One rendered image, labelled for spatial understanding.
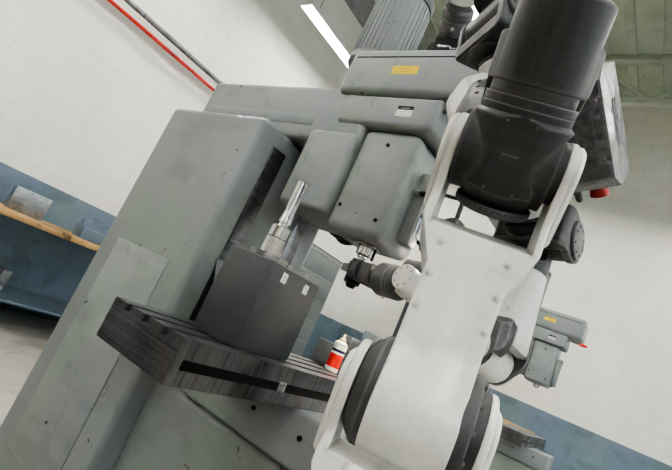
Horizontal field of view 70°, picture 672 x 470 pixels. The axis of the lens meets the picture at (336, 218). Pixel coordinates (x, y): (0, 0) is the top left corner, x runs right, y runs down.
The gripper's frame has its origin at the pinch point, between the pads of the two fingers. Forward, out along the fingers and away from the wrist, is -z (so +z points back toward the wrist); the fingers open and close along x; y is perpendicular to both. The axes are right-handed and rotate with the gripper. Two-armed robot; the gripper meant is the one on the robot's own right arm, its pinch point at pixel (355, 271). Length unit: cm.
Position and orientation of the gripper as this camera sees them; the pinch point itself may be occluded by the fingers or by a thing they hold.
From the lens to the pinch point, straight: 135.8
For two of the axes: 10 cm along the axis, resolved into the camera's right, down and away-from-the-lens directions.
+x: -6.9, -4.4, -5.8
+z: 6.1, 0.9, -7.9
